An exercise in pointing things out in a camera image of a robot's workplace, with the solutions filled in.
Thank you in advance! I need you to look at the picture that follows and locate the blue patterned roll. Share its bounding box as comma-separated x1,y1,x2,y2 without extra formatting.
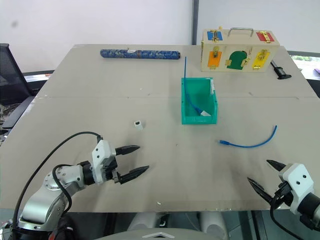
99,48,181,61

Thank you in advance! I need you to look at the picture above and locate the green plastic bin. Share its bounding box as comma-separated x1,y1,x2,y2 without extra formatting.
180,77,219,125

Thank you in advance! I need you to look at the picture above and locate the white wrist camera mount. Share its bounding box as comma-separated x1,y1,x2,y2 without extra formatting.
281,163,315,216
91,139,116,185

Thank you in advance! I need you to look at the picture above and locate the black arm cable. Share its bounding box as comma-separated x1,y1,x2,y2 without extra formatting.
12,131,104,231
269,189,311,240

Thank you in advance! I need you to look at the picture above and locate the silver robot body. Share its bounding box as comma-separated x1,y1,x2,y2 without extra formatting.
99,211,233,240

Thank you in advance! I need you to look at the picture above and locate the black hand tool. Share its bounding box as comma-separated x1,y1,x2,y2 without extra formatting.
270,59,292,81

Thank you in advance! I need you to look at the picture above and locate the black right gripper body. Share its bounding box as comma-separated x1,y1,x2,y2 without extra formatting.
271,181,294,207

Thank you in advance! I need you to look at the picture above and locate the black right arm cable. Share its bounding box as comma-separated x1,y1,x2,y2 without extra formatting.
269,189,311,240

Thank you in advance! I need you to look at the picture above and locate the black office chair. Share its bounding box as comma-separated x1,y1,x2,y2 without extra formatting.
0,43,55,130

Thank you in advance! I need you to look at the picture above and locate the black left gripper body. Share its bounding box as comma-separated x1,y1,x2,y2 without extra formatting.
100,154,122,184

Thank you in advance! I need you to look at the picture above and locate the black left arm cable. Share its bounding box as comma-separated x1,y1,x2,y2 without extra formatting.
12,131,104,231

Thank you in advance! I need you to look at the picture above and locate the wooden lock box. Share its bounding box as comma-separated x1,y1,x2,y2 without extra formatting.
199,25,280,73

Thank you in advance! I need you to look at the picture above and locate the blue cable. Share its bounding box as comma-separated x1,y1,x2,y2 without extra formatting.
219,125,278,148
183,56,211,117

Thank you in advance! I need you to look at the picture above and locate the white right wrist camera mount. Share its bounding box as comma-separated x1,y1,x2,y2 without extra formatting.
281,163,315,216

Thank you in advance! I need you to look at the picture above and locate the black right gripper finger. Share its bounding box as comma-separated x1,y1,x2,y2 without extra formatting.
266,159,287,174
246,177,276,205

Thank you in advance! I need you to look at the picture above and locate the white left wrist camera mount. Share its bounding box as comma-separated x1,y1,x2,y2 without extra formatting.
91,139,116,185

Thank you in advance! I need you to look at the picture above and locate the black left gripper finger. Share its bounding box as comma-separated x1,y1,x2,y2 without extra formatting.
117,164,150,185
114,144,141,156

